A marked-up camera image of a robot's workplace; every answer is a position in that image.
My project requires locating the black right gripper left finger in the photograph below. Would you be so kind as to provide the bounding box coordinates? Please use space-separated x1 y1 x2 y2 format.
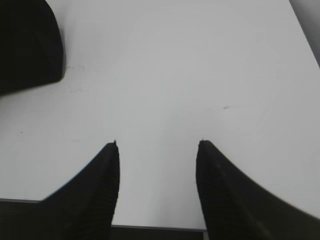
0 139 121 240

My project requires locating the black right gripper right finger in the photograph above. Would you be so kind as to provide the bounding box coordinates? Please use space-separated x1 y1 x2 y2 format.
195 140 320 240

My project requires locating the black canvas tote bag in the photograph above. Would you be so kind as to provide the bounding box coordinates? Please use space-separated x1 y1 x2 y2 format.
0 0 64 95

